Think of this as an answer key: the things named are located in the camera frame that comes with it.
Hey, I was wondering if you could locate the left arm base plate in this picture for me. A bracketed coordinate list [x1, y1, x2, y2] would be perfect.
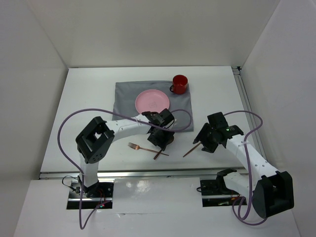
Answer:
[66, 181, 114, 210]

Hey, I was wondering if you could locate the aluminium rail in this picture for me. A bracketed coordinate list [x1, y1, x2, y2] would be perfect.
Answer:
[232, 66, 267, 159]
[38, 166, 272, 180]

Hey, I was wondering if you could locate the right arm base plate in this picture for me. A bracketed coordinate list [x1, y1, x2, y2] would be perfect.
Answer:
[197, 180, 241, 207]

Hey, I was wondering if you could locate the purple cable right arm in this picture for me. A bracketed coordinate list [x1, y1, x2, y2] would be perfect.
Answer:
[223, 111, 268, 226]

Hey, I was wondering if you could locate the copper knife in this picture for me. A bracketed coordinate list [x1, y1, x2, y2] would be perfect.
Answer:
[182, 142, 201, 158]

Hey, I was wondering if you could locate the aluminium rail right side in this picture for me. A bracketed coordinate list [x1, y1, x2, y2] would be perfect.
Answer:
[232, 66, 267, 159]

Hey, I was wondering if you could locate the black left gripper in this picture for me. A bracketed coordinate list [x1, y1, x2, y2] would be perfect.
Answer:
[147, 124, 174, 151]

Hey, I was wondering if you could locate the brown wooden spoon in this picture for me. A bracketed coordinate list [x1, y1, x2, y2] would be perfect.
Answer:
[154, 137, 174, 160]

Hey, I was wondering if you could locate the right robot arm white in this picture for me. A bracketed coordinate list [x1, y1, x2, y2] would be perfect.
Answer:
[194, 112, 294, 219]

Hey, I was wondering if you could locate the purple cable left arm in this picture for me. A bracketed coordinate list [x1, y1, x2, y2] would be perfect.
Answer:
[57, 108, 194, 230]

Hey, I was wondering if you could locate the pink plate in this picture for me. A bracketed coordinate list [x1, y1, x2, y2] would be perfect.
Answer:
[135, 89, 170, 114]

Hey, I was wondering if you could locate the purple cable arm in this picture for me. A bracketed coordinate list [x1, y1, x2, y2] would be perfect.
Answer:
[223, 111, 268, 226]
[57, 108, 194, 230]

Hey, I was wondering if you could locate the copper fork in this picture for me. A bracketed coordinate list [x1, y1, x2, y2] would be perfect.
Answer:
[128, 142, 168, 156]

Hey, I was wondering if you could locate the red mug black handle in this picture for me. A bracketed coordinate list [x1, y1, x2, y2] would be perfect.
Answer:
[169, 75, 188, 95]

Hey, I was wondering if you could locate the grey cloth placemat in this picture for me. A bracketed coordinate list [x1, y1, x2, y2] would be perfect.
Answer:
[113, 80, 193, 117]

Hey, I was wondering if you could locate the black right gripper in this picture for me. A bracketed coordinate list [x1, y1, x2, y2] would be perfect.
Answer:
[193, 122, 219, 154]

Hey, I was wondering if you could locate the aluminium rail front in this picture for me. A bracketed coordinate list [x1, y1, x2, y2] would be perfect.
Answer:
[38, 166, 272, 180]

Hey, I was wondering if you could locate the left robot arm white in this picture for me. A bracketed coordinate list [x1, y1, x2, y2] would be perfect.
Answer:
[76, 109, 175, 197]

